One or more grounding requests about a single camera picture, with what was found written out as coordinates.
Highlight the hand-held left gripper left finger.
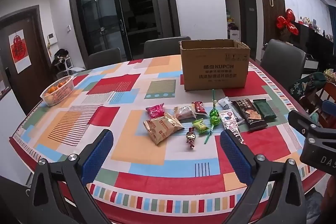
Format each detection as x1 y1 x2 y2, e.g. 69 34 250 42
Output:
25 129 114 224

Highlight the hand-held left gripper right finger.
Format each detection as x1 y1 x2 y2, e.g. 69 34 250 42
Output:
220 130 309 224

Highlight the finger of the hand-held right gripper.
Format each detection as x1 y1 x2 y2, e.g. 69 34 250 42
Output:
322 100 336 120
288 109 323 136

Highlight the small red snack packet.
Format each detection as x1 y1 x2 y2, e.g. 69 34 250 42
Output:
192 101 208 115

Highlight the pink snack packet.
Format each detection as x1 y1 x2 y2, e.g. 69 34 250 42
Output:
146 103 166 119

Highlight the cardboard box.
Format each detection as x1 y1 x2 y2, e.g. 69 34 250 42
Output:
179 39 250 91

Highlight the wooden chair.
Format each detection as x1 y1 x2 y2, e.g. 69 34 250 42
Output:
299 82 336 130

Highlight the white and black long packet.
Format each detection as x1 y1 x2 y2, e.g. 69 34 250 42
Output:
220 109 243 144

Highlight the green patterned cushion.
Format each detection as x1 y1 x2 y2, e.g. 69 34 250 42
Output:
289 72 328 101

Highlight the green lollipop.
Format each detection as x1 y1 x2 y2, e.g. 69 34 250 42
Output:
204 117 220 144
210 89 219 117

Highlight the dark green snack packet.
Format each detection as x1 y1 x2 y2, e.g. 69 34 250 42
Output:
253 99 277 120

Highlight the black biscuit packet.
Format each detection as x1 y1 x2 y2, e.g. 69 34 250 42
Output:
231 99 268 132

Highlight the green candy packet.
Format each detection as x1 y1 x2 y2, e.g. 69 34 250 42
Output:
192 118 210 134

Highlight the gold wrapped candy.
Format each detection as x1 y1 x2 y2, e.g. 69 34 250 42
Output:
185 126 197 149

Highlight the small grey packet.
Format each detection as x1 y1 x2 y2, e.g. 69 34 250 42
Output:
218 97 231 110

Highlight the grey dining chair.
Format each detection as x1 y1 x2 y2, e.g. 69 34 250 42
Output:
88 48 122 69
260 39 306 88
144 36 192 59

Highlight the white beige snack packet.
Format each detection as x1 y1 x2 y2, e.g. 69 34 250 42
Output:
173 105 197 121

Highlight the tan biscuit packet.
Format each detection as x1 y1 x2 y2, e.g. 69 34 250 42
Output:
143 112 185 146

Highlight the white plastic basket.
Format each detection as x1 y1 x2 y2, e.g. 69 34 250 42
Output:
40 75 75 106

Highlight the dark sideboard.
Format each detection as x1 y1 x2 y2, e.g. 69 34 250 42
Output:
294 21 336 62

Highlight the pile of oranges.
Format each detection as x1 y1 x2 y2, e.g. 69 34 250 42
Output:
45 76 72 97

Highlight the blue curtain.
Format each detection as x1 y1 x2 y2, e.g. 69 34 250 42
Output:
327 4 336 38

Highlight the white stool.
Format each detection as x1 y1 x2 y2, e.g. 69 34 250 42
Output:
56 56 72 75

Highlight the red balloon bow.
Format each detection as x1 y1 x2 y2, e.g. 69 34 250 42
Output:
276 8 300 36

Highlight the brown wooden door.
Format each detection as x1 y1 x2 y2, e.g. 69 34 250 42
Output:
0 6 53 114

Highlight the black bag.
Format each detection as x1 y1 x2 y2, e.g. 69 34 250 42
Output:
51 49 70 67

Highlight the red and white door poster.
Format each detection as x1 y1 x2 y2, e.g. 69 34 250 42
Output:
9 31 32 73

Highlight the glass sliding door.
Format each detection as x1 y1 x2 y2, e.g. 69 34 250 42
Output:
68 0 181 62

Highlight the wooden panel with gold handle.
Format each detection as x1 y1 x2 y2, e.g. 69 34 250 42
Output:
256 0 286 43

